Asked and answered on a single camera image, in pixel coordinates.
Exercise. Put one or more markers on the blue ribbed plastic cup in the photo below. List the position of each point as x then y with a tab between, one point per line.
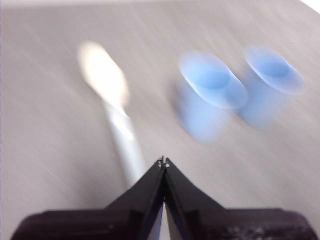
207	100
270	100

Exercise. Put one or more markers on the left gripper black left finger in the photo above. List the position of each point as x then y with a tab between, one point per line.
112	222

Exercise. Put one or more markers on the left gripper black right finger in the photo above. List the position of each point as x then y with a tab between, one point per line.
225	225

